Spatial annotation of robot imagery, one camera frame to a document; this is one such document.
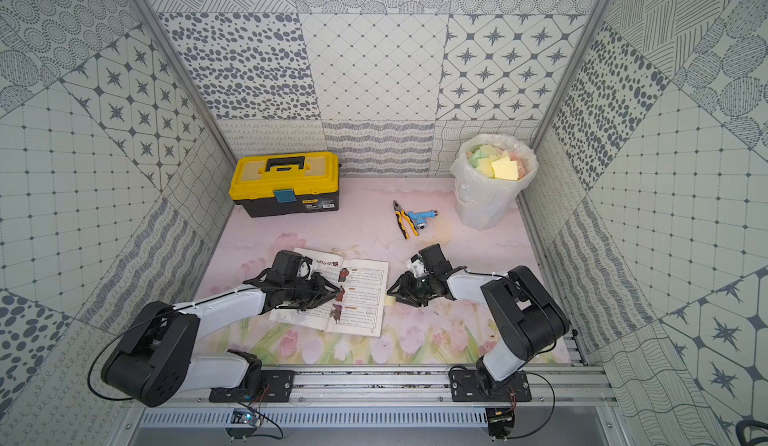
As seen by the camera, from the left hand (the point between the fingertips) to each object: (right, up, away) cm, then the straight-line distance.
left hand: (338, 285), depth 87 cm
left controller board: (-20, -29, -16) cm, 38 cm away
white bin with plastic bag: (+43, +25, +2) cm, 50 cm away
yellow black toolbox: (-23, +31, +10) cm, 39 cm away
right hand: (+16, -4, 0) cm, 17 cm away
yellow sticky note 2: (+15, -5, +1) cm, 16 cm away
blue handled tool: (+26, +19, +20) cm, 38 cm away
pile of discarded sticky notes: (+44, +39, +4) cm, 58 cm away
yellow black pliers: (+19, +20, +21) cm, 35 cm away
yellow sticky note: (+49, +34, -2) cm, 60 cm away
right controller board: (+43, -29, -15) cm, 54 cm away
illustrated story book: (+6, -7, 0) cm, 9 cm away
